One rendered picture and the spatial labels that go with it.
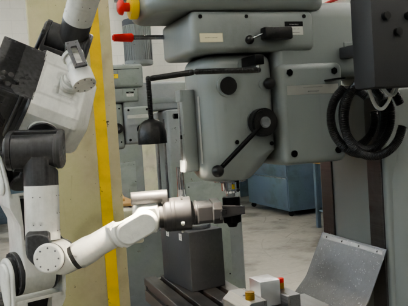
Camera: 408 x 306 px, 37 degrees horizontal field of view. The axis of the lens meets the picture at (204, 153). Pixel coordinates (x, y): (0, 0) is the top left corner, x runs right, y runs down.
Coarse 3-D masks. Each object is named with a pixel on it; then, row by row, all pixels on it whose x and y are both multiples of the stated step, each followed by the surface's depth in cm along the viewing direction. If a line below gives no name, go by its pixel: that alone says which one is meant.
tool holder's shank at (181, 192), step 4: (176, 168) 204; (180, 172) 203; (180, 176) 203; (180, 180) 203; (180, 184) 203; (184, 184) 204; (180, 188) 203; (184, 188) 204; (180, 192) 203; (184, 192) 204; (184, 196) 203
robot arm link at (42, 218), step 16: (32, 192) 157; (48, 192) 157; (32, 208) 156; (48, 208) 157; (32, 224) 156; (48, 224) 157; (32, 240) 155; (48, 240) 155; (32, 256) 155; (48, 256) 154; (64, 256) 155; (48, 272) 154
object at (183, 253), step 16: (208, 224) 194; (176, 240) 197; (192, 240) 189; (208, 240) 191; (176, 256) 198; (192, 256) 189; (208, 256) 192; (176, 272) 199; (192, 272) 189; (208, 272) 192; (224, 272) 194; (192, 288) 189
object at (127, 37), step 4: (112, 36) 159; (116, 36) 159; (120, 36) 159; (124, 36) 159; (128, 36) 160; (132, 36) 160; (136, 36) 161; (140, 36) 161; (144, 36) 162; (148, 36) 162; (152, 36) 163; (156, 36) 163; (160, 36) 163; (164, 36) 164; (112, 40) 159; (116, 40) 159; (120, 40) 159; (124, 40) 160; (128, 40) 160; (132, 40) 160
